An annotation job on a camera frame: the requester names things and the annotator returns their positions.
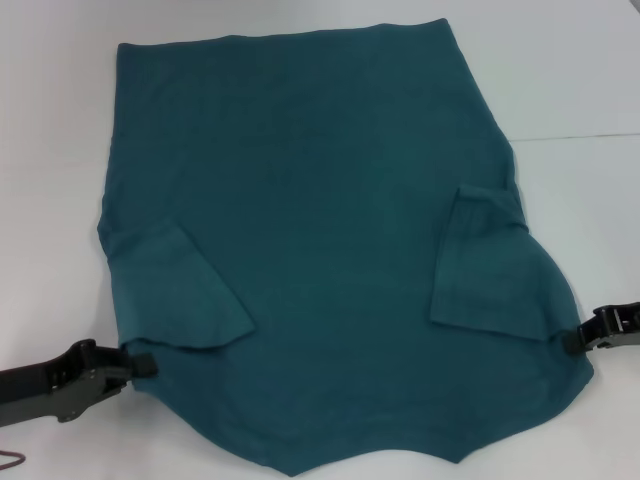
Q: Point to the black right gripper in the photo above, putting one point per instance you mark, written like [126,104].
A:
[615,330]

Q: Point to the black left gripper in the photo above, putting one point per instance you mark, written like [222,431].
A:
[65,385]

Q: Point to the teal blue shirt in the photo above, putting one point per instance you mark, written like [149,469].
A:
[300,225]

